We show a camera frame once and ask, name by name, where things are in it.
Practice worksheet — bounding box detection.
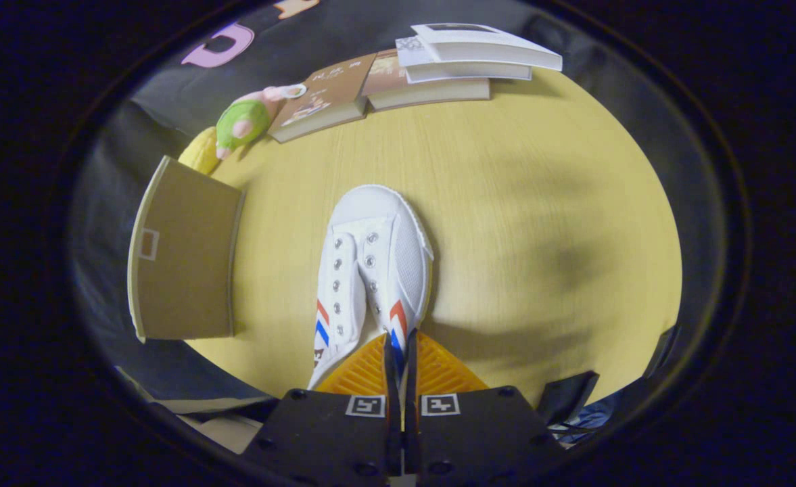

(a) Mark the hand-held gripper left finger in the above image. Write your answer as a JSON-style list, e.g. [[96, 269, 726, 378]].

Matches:
[[242, 331, 404, 487]]

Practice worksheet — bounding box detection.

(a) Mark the white canvas shoe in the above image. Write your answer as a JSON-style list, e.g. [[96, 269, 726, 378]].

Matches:
[[306, 184, 436, 392]]

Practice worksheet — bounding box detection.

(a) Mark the pink and green plush toy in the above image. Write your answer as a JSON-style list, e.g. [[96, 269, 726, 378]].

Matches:
[[215, 85, 307, 160]]

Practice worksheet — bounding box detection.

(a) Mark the black flat panel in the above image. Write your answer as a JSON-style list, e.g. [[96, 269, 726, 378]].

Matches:
[[536, 371, 600, 427]]

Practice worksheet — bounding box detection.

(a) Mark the brown book with cake picture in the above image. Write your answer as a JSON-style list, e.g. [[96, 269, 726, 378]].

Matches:
[[267, 53, 378, 144]]

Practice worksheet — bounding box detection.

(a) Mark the tan brown book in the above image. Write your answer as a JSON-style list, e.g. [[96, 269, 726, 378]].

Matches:
[[360, 49, 492, 111]]

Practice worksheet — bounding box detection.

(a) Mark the white book with portrait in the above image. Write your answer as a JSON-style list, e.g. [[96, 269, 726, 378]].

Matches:
[[411, 22, 564, 72]]

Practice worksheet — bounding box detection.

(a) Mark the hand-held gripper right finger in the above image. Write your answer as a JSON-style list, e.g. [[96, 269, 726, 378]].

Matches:
[[403, 330, 566, 487]]

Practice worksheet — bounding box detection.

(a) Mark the yellow plush toy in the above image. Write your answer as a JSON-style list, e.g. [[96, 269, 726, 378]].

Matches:
[[178, 126, 226, 175]]

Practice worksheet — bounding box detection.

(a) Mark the beige fabric storage box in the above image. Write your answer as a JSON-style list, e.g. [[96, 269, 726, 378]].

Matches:
[[127, 156, 245, 342]]

